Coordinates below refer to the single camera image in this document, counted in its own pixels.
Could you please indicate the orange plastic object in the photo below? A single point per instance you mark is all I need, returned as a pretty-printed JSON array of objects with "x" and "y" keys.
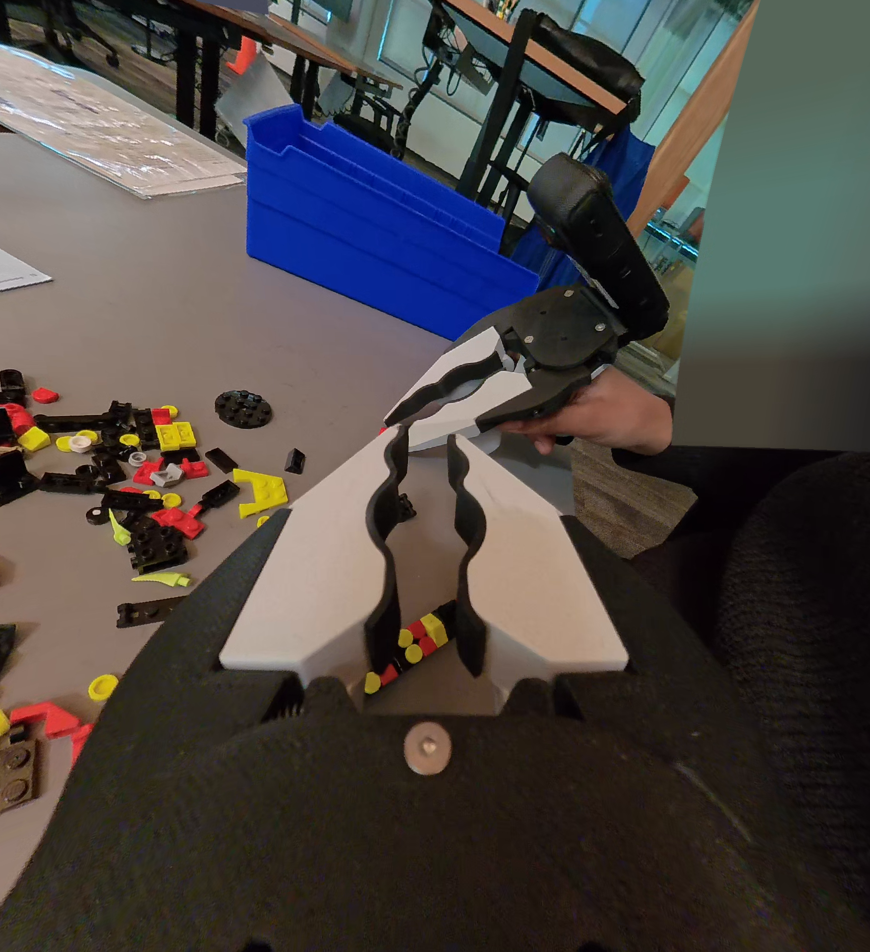
[{"x": 241, "y": 56}]

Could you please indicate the wooden top desk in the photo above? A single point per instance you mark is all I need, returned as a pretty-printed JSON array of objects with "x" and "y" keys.
[
  {"x": 546, "y": 74},
  {"x": 293, "y": 33}
]

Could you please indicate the long striped lego assembly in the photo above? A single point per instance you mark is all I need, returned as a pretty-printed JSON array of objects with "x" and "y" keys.
[{"x": 412, "y": 647}]

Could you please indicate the black bag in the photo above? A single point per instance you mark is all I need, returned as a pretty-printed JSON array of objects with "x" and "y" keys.
[{"x": 591, "y": 59}]

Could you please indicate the yellow wedge lego plate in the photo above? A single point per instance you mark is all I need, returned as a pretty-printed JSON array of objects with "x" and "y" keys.
[{"x": 264, "y": 491}]

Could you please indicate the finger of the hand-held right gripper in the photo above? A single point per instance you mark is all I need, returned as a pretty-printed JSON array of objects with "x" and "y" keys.
[
  {"x": 446, "y": 368},
  {"x": 479, "y": 405}
]

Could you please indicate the blue plastic bin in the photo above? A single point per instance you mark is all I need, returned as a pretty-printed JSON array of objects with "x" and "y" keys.
[{"x": 375, "y": 223}]

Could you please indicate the pile of lego pieces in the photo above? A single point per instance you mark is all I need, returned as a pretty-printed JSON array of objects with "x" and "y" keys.
[{"x": 156, "y": 539}]

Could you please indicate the person's right forearm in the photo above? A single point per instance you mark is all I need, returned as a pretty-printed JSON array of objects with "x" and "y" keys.
[{"x": 702, "y": 465}]

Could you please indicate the black lego tile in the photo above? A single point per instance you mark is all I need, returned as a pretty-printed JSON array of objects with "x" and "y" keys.
[{"x": 295, "y": 461}]

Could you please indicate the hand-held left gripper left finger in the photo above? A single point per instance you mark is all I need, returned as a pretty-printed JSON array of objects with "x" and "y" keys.
[{"x": 316, "y": 587}]

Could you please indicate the person's right hand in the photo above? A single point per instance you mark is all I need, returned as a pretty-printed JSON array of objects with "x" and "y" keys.
[{"x": 620, "y": 416}]

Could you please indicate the black round lego plate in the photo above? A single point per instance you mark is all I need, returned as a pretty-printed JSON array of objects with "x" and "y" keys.
[{"x": 244, "y": 409}]

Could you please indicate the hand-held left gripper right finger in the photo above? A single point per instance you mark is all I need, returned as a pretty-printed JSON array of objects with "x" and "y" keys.
[{"x": 546, "y": 602}]

